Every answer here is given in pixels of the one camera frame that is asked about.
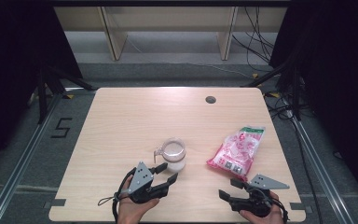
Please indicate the aluminium floor rail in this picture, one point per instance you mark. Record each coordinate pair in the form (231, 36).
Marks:
(320, 161)
(21, 161)

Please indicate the dark curtain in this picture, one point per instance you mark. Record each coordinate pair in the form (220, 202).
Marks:
(9, 62)
(338, 77)

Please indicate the black metal stand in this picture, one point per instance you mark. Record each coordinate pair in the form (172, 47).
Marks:
(296, 99)
(42, 99)

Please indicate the light wooden shelf unit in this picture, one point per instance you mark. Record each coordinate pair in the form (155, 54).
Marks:
(118, 43)

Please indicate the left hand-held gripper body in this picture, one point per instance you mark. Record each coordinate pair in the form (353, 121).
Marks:
(141, 180)

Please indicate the person's right hand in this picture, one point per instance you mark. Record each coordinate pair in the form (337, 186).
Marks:
(270, 219)

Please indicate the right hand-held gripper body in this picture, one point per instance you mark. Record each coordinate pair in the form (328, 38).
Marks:
(254, 202)

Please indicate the clear plastic bag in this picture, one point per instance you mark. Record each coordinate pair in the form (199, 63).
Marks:
(237, 152)

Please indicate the person's left hand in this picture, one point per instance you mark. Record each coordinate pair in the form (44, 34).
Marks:
(133, 213)

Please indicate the clear cup with white granules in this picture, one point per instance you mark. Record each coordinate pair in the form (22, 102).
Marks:
(174, 155)

